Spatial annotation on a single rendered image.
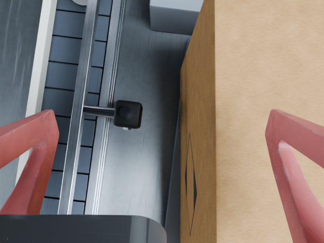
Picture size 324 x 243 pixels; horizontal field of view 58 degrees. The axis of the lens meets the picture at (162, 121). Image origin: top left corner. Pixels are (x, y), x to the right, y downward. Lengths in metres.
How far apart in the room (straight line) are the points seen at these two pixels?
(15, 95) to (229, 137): 0.40
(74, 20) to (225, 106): 0.33
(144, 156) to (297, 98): 0.31
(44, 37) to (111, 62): 0.09
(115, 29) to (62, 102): 0.13
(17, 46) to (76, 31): 0.12
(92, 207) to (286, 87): 0.32
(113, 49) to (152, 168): 0.19
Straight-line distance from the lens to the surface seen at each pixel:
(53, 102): 0.45
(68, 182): 0.35
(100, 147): 0.43
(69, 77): 0.44
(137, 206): 0.48
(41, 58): 0.43
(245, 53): 0.19
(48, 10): 0.44
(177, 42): 0.49
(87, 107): 0.35
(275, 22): 0.21
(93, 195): 0.44
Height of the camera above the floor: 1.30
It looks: 86 degrees down
